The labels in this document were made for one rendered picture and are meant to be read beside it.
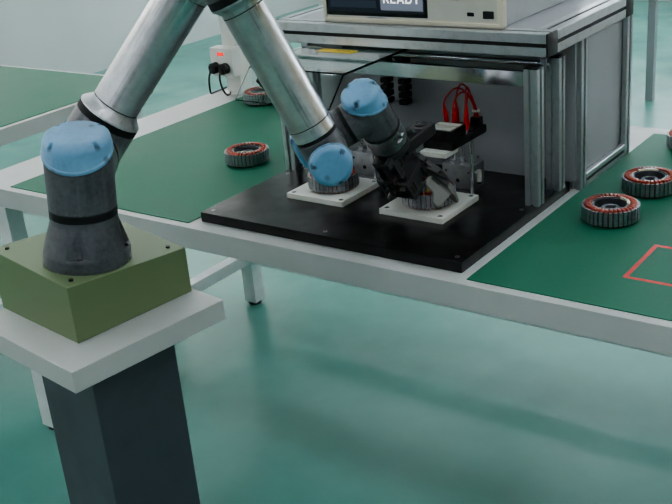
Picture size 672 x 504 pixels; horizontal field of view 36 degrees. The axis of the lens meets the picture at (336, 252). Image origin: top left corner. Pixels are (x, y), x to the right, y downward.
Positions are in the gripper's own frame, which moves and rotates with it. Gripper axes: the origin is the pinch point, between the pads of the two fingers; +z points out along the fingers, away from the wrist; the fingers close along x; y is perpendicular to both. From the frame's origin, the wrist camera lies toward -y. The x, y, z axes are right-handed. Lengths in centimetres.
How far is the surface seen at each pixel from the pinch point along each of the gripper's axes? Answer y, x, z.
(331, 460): 44, -36, 67
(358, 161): -9.5, -25.8, 6.6
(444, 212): 4.7, 6.1, -1.5
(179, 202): 15, -57, -5
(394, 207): 5.9, -4.8, -2.4
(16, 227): 27, -114, 3
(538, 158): -11.0, 20.4, -1.2
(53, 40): -200, -471, 208
